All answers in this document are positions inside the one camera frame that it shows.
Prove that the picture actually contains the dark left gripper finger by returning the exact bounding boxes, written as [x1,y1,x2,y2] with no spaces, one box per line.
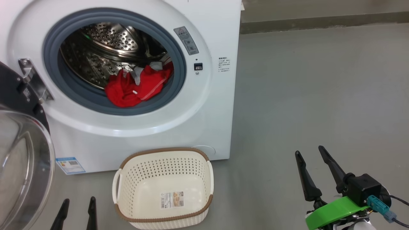
[87,196,97,230]
[50,198,70,230]

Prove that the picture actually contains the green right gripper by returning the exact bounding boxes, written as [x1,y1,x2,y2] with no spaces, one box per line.
[295,145,371,230]

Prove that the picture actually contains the dark round washing machine door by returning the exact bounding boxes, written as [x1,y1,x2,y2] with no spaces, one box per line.
[0,61,55,230]

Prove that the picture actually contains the plain red garment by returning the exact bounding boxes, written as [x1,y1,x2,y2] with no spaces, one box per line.
[104,61,174,108]

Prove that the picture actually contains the cream perforated laundry basket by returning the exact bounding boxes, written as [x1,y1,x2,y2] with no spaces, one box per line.
[112,147,214,230]

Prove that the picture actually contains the paper basket label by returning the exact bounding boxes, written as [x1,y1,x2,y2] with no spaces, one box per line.
[160,191,184,209]

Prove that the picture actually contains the white washing machine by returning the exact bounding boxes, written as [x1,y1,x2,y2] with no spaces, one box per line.
[0,0,242,174]

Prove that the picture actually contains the metal door hinge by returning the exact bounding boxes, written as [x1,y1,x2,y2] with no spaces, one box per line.
[18,58,54,103]

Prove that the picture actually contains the grey rubber door gasket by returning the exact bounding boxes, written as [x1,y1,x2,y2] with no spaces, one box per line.
[43,8,187,116]

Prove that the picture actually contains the blue energy label sticker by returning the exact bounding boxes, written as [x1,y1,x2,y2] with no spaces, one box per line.
[56,157,86,175]

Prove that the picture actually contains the round white filter cover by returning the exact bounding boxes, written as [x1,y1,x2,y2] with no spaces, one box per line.
[192,145,216,159]

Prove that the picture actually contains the printed text sticker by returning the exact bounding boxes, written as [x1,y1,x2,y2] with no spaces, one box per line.
[218,57,232,73]

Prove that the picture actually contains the perforated steel drum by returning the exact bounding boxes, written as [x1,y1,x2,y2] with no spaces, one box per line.
[60,22,173,90]

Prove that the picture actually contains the grey warning label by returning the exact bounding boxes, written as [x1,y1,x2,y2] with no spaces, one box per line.
[174,26,199,56]

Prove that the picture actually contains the teal plug right camera cable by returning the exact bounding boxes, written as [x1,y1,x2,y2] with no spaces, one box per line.
[367,195,409,229]

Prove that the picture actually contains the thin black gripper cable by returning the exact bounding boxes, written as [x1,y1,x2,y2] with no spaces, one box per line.
[388,194,409,205]

